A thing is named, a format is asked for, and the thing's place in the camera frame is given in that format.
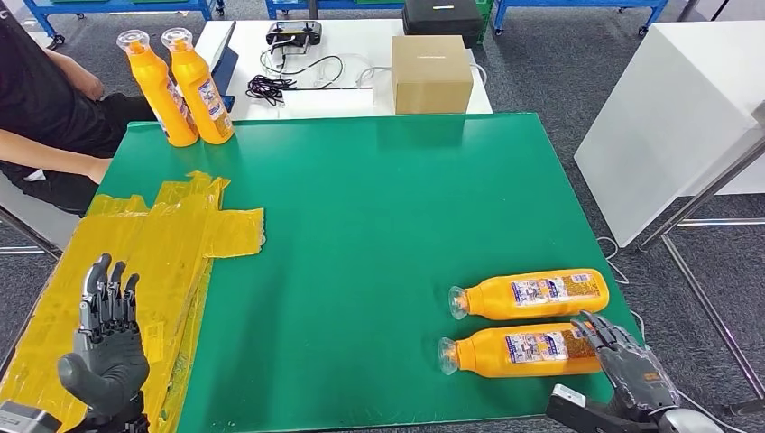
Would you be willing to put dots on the tablet in blue-grey case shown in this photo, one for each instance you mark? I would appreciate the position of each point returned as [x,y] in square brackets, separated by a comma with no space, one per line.
[228,66]

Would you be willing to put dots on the blue metal rack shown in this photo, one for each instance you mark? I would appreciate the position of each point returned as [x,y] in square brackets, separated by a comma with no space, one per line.
[119,6]
[334,6]
[574,5]

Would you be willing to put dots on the yellow taped cardboard sheet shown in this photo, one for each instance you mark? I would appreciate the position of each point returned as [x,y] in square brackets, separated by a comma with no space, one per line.
[167,239]

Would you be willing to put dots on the black hard case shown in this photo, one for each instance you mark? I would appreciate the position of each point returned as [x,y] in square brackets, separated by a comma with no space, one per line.
[442,21]

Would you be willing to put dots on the brown cardboard box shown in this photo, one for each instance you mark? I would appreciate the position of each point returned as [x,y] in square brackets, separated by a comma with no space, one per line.
[431,78]

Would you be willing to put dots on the grey chair seat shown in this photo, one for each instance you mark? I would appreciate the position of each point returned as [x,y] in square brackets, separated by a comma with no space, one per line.
[33,209]

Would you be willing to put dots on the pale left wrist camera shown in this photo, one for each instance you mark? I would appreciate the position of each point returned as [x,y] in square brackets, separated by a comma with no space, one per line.
[27,418]

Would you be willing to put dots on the person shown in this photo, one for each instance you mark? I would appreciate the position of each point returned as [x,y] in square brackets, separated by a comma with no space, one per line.
[36,95]

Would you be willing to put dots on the green table mat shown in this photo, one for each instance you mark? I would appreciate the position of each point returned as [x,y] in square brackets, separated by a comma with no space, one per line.
[370,191]

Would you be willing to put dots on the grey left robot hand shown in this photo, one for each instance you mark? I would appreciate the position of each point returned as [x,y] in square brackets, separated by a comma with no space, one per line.
[113,364]

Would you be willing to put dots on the black remote controller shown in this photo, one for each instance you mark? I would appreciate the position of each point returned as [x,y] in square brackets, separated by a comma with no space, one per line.
[294,31]

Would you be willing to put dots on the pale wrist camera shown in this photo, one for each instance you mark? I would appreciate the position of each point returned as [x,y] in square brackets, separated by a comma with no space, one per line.
[568,395]
[27,418]

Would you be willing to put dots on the steel tube frame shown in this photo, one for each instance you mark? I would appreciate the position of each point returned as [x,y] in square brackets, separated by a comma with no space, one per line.
[703,192]

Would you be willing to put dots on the person's left forearm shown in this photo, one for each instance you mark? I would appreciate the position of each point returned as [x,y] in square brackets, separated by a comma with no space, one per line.
[74,74]

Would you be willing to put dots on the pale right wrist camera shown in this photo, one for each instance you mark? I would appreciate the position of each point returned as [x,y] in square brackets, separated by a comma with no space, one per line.
[568,395]

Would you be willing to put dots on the green plastic crate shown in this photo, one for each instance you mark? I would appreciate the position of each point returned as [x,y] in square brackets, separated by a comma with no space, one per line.
[485,21]

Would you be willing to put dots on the person's right forearm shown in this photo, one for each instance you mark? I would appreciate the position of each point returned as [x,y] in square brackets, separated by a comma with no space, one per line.
[48,152]

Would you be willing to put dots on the white table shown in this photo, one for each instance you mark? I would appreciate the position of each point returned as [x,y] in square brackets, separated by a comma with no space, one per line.
[370,30]

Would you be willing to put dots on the orange bottle with clear cap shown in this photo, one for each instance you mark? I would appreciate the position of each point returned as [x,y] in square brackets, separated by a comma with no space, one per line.
[149,78]
[490,299]
[481,358]
[191,74]

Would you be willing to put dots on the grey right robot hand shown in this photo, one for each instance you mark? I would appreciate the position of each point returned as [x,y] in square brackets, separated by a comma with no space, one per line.
[639,382]

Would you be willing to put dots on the white cabinet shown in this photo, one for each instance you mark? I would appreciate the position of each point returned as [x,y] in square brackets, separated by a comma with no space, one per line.
[657,119]

